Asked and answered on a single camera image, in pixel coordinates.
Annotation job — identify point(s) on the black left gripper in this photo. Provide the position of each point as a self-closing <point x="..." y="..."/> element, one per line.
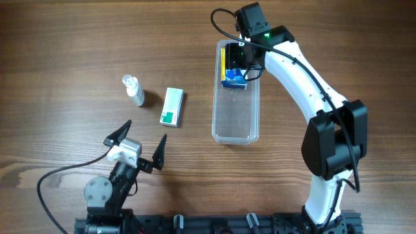
<point x="143" y="162"/>

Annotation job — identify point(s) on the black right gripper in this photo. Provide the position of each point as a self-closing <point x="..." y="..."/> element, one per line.
<point x="231" y="57"/>

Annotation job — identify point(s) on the blue yellow VapoDrops box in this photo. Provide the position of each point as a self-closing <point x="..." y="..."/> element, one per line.
<point x="229" y="76"/>

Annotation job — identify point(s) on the white green medicine box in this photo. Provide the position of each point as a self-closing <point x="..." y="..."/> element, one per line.
<point x="172" y="107"/>

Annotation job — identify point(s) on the white blue Hansaplast box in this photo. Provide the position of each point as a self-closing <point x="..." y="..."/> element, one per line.
<point x="234" y="85"/>

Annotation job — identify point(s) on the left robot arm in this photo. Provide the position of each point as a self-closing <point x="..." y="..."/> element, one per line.
<point x="105" y="196"/>

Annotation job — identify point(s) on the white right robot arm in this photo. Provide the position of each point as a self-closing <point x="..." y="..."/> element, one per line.
<point x="336" y="135"/>

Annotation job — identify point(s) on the clear plastic container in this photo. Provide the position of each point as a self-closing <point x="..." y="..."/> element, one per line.
<point x="236" y="112"/>

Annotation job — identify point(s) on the white spray bottle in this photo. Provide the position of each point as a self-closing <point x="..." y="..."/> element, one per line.
<point x="134" y="90"/>

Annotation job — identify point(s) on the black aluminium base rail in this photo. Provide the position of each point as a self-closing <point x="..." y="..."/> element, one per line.
<point x="250" y="223"/>

